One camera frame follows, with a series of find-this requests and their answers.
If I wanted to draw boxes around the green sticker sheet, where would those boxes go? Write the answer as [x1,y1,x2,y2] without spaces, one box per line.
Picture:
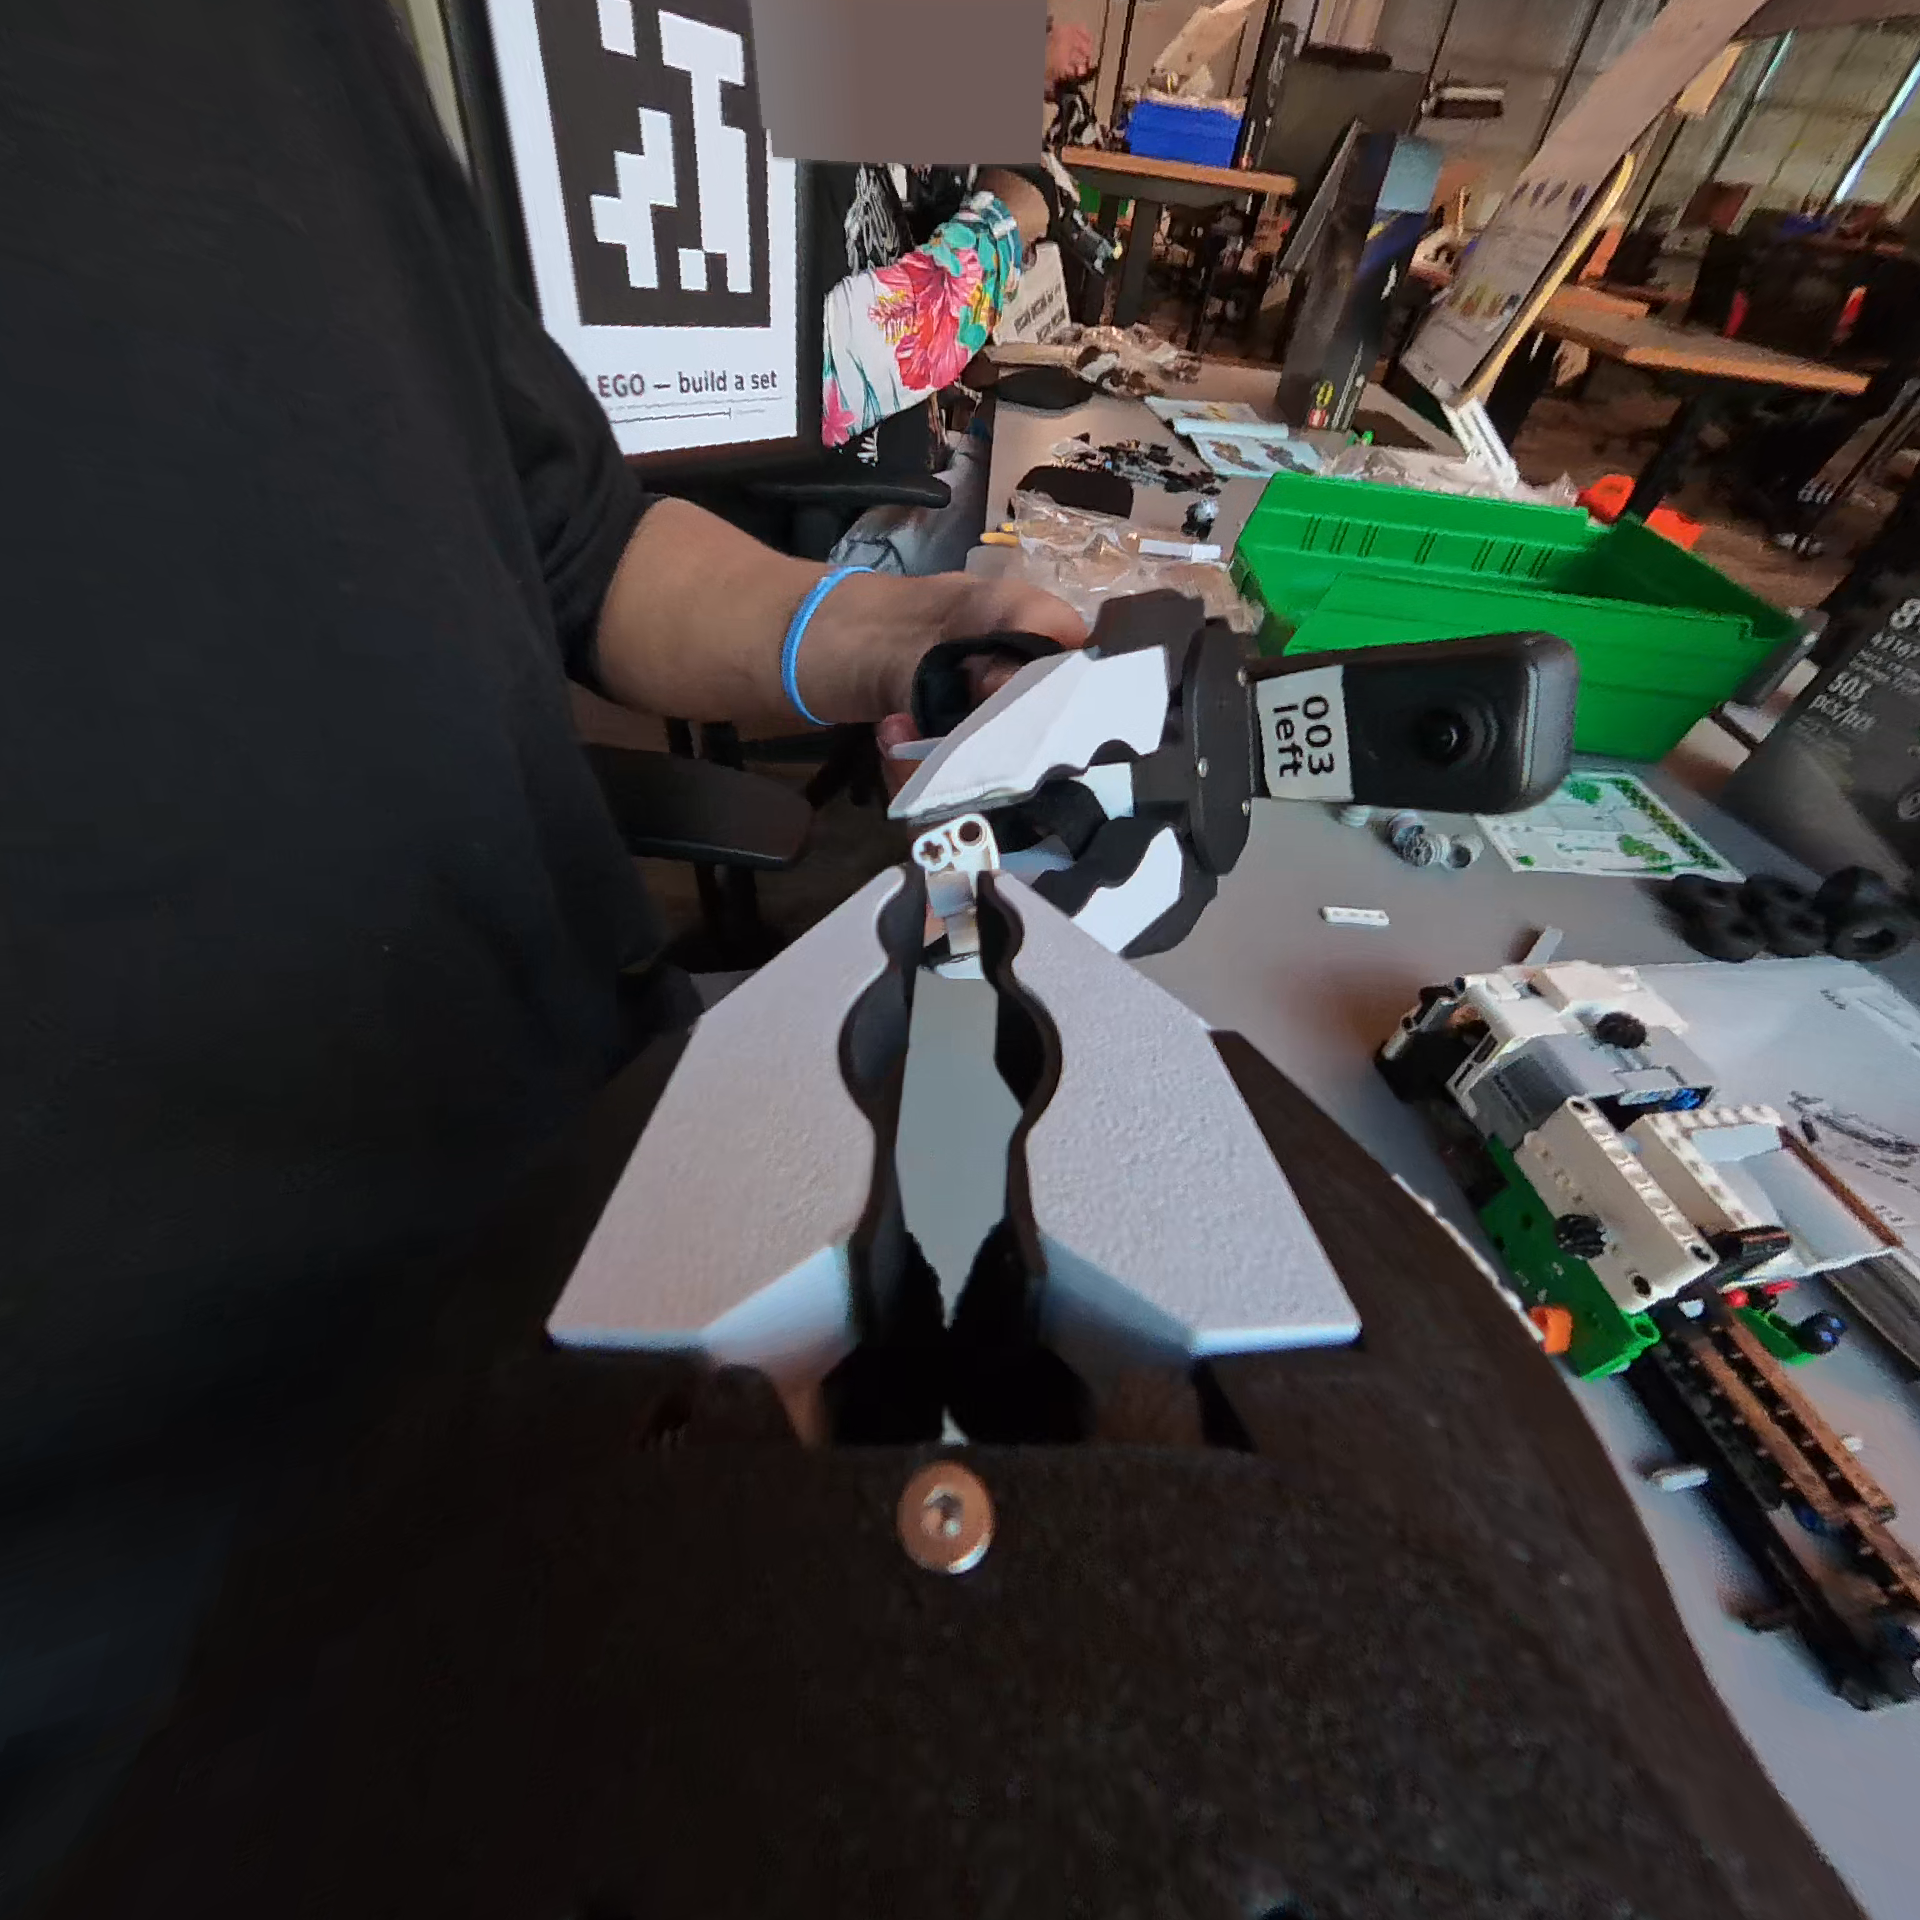
[1477,769,1747,884]

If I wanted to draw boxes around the wooden table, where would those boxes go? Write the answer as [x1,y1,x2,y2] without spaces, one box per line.
[1527,282,1882,506]
[1056,144,1301,330]

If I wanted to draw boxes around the blue wristband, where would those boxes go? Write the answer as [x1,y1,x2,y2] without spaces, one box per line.
[778,566,879,732]

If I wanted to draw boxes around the person's left hand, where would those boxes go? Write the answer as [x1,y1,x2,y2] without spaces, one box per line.
[844,574,1093,732]

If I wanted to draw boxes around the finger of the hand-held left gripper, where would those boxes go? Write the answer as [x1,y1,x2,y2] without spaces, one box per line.
[884,644,1190,826]
[996,758,1190,961]

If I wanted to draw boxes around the dark standing cardboard box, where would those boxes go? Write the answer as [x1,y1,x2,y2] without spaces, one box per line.
[1278,129,1452,436]

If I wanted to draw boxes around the green plastic bin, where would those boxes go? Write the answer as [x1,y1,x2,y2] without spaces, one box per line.
[1230,468,1805,762]

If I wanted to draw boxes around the pile of black lego pieces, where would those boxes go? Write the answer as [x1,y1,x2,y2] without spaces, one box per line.
[1050,432,1226,497]

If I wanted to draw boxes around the blue plastic bin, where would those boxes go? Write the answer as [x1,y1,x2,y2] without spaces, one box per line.
[1125,96,1247,170]

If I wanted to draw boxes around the light blue instruction booklets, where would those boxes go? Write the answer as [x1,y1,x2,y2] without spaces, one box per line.
[1143,393,1296,480]

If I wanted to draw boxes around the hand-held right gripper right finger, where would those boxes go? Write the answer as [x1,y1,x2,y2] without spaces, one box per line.
[975,871,1367,1412]

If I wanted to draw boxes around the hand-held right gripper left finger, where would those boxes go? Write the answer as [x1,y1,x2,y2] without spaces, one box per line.
[543,866,928,1446]

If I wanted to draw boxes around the stack of instruction booklets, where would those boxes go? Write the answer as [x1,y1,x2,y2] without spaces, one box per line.
[1642,961,1920,1327]

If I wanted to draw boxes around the small white lego beam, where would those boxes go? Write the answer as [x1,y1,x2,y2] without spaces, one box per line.
[909,814,1000,980]

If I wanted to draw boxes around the monitor with square marker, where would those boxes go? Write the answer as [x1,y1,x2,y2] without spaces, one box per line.
[445,0,826,480]

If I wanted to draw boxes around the wooden instruction board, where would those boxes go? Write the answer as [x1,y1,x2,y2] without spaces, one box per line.
[1399,0,1775,484]

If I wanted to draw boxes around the black lego tyre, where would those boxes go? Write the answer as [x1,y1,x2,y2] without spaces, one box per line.
[1661,874,1759,964]
[1739,874,1828,961]
[1813,864,1920,964]

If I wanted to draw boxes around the person's left forearm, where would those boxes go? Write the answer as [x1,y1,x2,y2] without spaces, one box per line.
[592,498,856,740]

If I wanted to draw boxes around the black office chair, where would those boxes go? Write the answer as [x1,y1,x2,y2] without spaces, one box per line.
[575,450,965,963]

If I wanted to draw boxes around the clear plastic bags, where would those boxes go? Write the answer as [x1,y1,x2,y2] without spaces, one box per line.
[982,504,1263,608]

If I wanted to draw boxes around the dark lego box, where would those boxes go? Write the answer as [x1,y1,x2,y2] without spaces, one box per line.
[1722,551,1920,847]

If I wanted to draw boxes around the partly built lego truck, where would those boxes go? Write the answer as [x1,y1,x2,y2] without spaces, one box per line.
[1376,961,1920,1713]

